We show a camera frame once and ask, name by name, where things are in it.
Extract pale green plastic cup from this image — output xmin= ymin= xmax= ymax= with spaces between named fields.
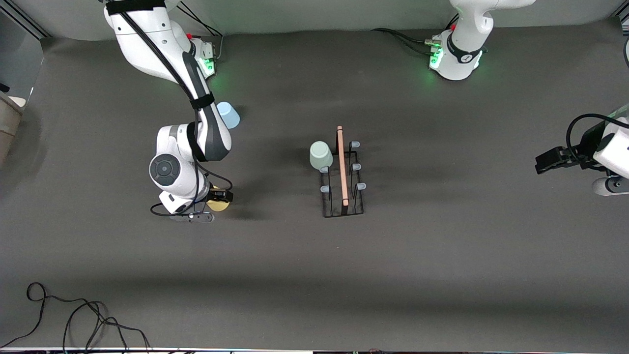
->
xmin=309 ymin=141 xmax=334 ymax=170

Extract black wire cup holder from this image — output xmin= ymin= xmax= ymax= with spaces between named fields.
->
xmin=315 ymin=125 xmax=367 ymax=218

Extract light blue plastic cup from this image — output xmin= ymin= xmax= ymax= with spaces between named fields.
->
xmin=216 ymin=101 xmax=241 ymax=130

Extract dark grey table cloth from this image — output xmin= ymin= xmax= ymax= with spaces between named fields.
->
xmin=0 ymin=20 xmax=629 ymax=353

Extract beige box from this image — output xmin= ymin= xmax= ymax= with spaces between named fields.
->
xmin=0 ymin=91 xmax=26 ymax=166

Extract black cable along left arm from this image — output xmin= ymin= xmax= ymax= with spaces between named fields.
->
xmin=566 ymin=113 xmax=629 ymax=171

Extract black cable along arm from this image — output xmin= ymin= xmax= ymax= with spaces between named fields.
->
xmin=566 ymin=113 xmax=629 ymax=171
xmin=106 ymin=0 xmax=234 ymax=218

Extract black cable along right arm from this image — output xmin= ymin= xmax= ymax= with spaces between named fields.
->
xmin=106 ymin=0 xmax=234 ymax=218

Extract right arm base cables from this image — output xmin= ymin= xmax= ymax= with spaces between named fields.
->
xmin=176 ymin=2 xmax=225 ymax=63

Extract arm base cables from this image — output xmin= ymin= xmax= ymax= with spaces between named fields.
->
xmin=371 ymin=14 xmax=460 ymax=55
xmin=176 ymin=2 xmax=225 ymax=63

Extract loose thin black cable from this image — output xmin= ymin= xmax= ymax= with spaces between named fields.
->
xmin=0 ymin=282 xmax=153 ymax=353

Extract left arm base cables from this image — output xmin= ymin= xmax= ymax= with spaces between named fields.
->
xmin=371 ymin=14 xmax=460 ymax=55

